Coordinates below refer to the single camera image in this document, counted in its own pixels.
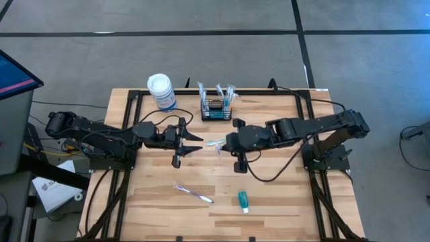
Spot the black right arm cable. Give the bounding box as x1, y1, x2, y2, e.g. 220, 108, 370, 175
246, 132, 318, 183

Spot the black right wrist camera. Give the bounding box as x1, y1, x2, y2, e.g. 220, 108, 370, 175
234, 160, 249, 174

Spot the blue screen monitor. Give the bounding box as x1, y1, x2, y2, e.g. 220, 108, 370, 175
0, 49, 44, 101

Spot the white purple toothbrush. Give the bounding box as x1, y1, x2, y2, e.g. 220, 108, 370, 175
197, 81, 208, 112

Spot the yellow cable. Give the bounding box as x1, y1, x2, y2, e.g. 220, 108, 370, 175
22, 143, 83, 157

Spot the white booklet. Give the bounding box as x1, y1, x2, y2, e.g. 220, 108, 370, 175
32, 159, 84, 214

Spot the black stand beam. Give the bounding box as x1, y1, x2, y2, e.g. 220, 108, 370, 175
18, 153, 91, 191

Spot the black wire caddy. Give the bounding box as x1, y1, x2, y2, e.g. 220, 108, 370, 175
200, 97, 233, 122

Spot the white wipes canister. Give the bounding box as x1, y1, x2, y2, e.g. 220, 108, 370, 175
146, 73, 178, 114

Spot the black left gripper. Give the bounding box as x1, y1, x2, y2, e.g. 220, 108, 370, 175
159, 116, 205, 159

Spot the green toothbrush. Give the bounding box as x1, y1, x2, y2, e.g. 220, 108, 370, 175
206, 138, 226, 156

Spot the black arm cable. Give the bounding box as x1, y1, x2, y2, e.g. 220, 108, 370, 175
138, 107, 195, 128
246, 132, 318, 183

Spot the purple toothbrush in clear wrapper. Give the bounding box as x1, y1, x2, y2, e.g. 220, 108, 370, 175
173, 184, 215, 204

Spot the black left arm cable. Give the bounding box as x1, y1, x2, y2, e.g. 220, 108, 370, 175
138, 107, 195, 128

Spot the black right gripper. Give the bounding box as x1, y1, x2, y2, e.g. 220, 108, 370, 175
222, 118, 251, 159

